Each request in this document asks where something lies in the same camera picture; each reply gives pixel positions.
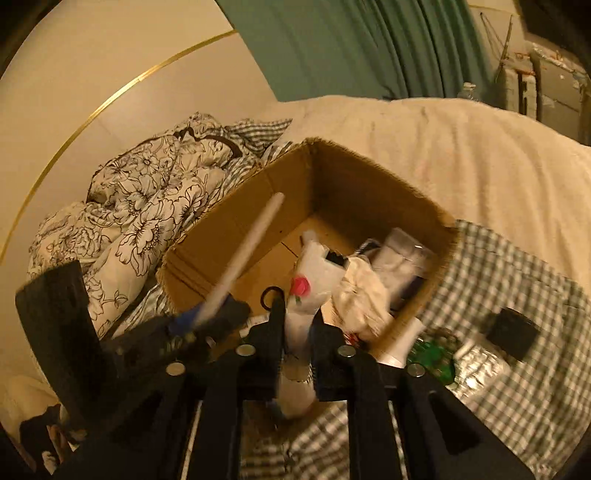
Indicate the clear cotton swab jar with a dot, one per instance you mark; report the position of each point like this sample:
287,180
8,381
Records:
400,261

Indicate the white stick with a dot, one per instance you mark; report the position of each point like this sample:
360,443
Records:
238,261

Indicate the grey cabinet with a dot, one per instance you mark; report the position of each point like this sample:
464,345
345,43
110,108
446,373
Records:
561,87

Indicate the cream textured blanket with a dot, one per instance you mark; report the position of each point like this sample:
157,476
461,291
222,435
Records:
493,167

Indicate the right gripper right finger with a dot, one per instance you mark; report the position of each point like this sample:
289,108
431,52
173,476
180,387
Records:
373,393

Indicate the green curtain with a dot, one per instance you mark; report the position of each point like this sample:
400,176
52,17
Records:
387,50

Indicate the brown cardboard box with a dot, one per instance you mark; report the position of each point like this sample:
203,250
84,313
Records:
345,198

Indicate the black cup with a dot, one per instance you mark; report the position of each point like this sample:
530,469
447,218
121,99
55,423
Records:
513,333

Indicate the green snack packet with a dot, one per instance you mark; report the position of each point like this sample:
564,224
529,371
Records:
436,354

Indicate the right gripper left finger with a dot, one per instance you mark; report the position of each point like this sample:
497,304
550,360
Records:
247,373

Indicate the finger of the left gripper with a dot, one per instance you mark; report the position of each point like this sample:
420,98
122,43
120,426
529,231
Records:
182,323
231,316

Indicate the clear plastic bag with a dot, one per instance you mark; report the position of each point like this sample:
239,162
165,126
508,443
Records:
478,366

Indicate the white lace cloth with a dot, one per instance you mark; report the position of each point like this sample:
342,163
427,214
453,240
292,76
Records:
361,302

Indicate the white plastic bottle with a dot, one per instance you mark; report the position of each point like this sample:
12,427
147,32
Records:
394,352

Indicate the grey checkered cloth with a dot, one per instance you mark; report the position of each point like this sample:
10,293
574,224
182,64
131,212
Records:
541,409

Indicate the white red sachet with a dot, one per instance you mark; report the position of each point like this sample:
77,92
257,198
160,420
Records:
318,271

